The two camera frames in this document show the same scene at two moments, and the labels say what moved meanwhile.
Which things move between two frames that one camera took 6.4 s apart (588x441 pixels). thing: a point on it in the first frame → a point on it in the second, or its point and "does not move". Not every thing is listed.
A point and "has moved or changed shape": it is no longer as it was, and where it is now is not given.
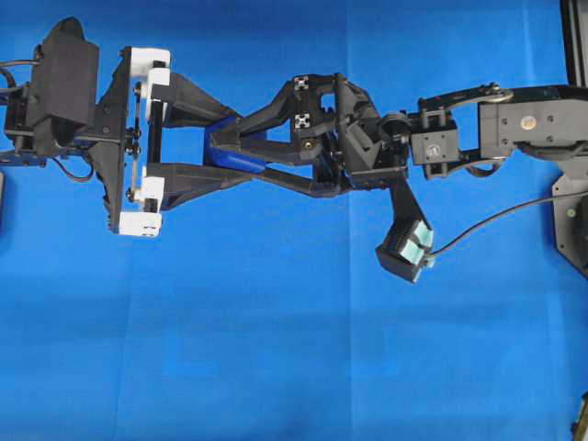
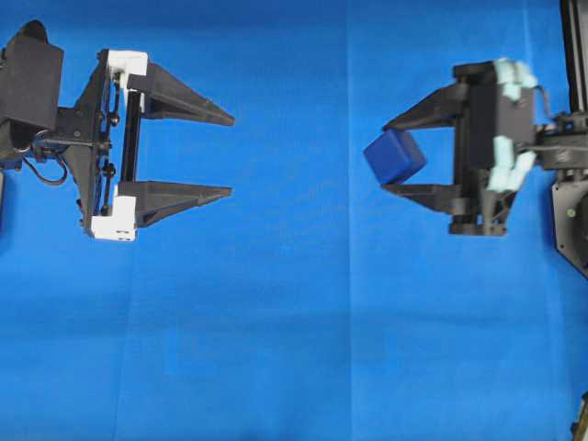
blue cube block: (219, 156) has moved or changed shape
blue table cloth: (265, 312) does not move
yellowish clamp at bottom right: (579, 429) does not move
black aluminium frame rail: (574, 33) does not move
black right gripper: (337, 125) → (479, 199)
